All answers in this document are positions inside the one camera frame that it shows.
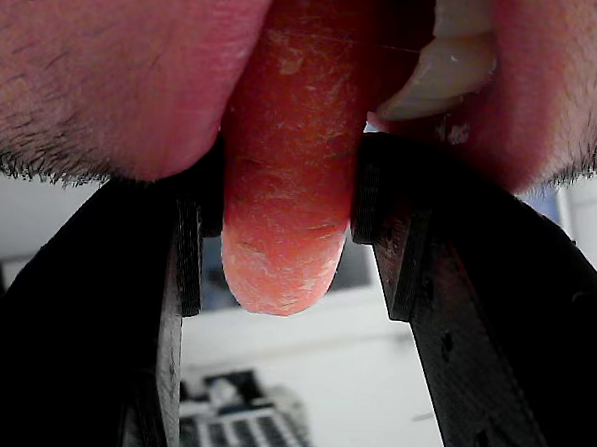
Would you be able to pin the small orange carrot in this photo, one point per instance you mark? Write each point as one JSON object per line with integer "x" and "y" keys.
{"x": 290, "y": 183}

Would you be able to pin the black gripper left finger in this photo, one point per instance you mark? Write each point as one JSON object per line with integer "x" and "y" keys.
{"x": 83, "y": 322}

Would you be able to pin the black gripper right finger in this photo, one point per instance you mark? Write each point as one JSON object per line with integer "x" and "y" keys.
{"x": 499, "y": 319}

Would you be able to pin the man in beige hoodie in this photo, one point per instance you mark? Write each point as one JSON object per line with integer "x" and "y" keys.
{"x": 111, "y": 73}

